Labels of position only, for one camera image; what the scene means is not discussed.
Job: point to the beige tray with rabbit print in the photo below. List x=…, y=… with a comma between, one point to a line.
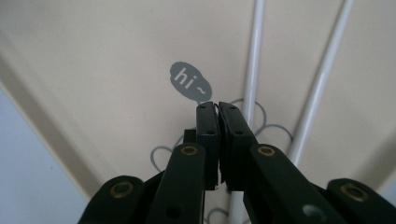
x=93, y=62

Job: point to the white chopstick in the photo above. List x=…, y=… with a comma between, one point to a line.
x=253, y=62
x=323, y=71

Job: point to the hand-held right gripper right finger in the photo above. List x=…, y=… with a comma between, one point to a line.
x=267, y=186

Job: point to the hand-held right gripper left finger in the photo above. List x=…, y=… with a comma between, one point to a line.
x=183, y=186

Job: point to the pale lavender board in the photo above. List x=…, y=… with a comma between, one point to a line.
x=25, y=171

